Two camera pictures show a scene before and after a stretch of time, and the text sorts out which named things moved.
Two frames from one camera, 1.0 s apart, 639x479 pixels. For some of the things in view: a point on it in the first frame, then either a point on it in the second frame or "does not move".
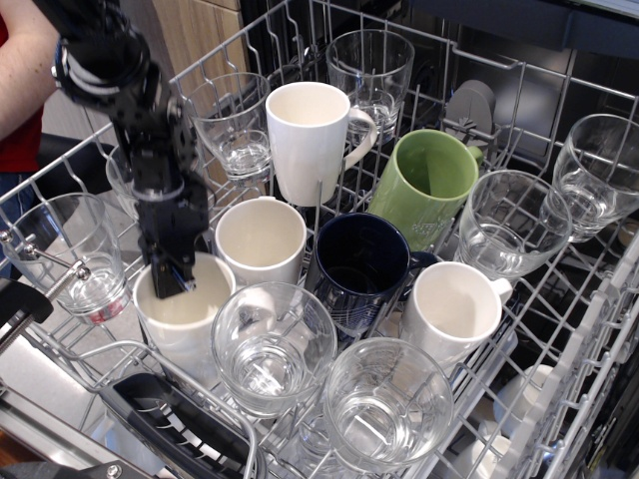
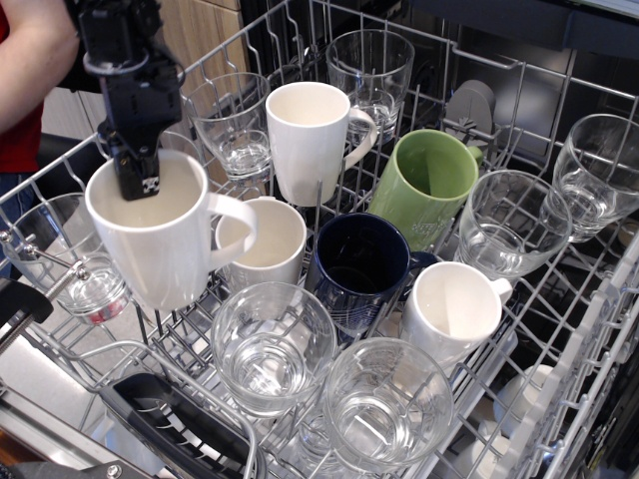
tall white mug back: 309,125 does not move
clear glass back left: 231,114 does not move
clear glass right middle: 511,224 does not move
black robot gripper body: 171,218 to 144,103
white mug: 263,239 does not move
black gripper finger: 147,254 to 114,141
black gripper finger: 169,278 to 139,177
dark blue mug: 360,265 does not move
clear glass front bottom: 386,403 does not move
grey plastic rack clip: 470,113 does not move
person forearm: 27,79 does not move
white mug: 179,328 to 157,250
